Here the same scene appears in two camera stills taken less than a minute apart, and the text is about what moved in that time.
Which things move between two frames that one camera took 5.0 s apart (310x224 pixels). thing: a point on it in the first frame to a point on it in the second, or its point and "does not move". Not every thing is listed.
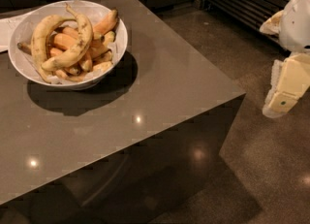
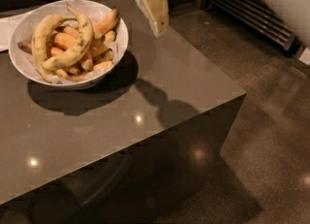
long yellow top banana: (81, 46) does not move
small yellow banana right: (109, 37) does not move
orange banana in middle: (65, 41) does not move
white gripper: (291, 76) to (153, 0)
